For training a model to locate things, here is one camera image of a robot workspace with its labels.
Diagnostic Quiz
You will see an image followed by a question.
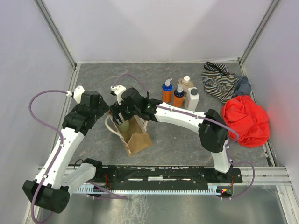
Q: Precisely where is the cream cap bottle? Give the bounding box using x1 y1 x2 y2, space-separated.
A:
117 120 129 133

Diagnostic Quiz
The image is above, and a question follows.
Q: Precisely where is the canvas tote bag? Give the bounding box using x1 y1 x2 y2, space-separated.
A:
104 112 153 156

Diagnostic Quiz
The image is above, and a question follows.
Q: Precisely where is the dark blue small bottle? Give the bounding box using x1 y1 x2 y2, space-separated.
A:
172 84 185 108

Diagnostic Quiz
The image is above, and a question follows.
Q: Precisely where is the clear bottle white cap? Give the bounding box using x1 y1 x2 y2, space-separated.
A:
178 76 194 92

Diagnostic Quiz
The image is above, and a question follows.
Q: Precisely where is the white bottle black cap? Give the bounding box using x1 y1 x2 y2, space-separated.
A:
186 87 200 111

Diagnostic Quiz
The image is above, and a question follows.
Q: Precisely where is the striped shirt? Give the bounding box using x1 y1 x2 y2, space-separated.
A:
201 72 238 104

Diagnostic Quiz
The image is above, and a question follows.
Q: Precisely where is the striped dark garment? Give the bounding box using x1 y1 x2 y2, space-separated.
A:
204 62 231 76

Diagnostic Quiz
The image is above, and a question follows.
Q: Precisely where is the blue-grey cloth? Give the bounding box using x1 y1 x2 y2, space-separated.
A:
233 75 252 98

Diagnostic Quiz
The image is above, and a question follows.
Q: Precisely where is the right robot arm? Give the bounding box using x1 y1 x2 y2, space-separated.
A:
110 85 232 174

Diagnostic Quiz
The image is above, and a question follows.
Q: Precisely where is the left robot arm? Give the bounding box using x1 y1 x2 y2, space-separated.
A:
22 87 109 213

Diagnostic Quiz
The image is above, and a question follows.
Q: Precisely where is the red cloth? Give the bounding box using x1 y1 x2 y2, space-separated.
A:
220 96 270 148

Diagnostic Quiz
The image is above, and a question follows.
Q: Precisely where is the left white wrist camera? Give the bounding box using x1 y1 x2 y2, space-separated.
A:
66 86 85 104

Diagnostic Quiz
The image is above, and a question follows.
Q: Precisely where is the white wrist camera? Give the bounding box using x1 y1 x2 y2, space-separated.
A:
66 86 85 104
110 85 127 105

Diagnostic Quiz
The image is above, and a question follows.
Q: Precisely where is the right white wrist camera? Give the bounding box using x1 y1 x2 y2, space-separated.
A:
110 85 127 105

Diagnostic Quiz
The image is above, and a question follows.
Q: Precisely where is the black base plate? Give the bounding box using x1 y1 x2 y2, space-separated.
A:
91 165 242 192

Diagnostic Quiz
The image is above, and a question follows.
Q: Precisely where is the blue cable duct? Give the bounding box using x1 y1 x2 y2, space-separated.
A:
74 184 220 195

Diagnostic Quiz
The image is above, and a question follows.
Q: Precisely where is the aluminium frame rail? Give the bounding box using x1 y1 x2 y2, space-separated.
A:
38 165 292 186

